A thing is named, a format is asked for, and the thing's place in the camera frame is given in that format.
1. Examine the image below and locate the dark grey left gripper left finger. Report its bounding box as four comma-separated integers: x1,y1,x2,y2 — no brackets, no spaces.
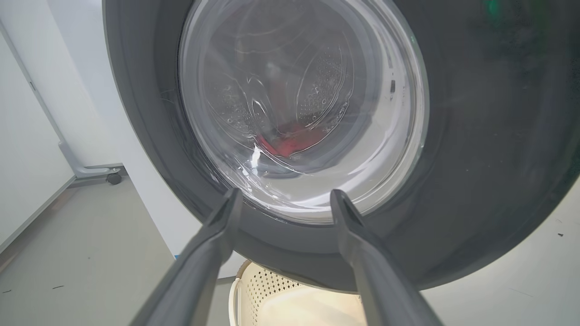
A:
129,187,244,326

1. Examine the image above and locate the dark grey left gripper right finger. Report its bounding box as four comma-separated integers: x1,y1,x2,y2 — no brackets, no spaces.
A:
330,189,444,326

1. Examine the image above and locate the red and white garment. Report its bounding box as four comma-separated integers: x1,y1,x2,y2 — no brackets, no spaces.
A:
256,122,336,159

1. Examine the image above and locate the dark grey glass washer door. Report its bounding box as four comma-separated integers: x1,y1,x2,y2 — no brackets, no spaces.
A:
102,0,580,292

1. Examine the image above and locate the cream perforated laundry basket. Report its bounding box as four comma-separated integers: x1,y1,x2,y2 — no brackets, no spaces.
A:
229,259,367,326

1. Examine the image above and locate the grey partition stand with caster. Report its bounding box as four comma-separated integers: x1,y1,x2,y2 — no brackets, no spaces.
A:
0,20,124,186

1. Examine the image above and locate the stainless steel washer drum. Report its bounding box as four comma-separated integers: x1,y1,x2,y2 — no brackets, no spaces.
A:
213,41,358,141

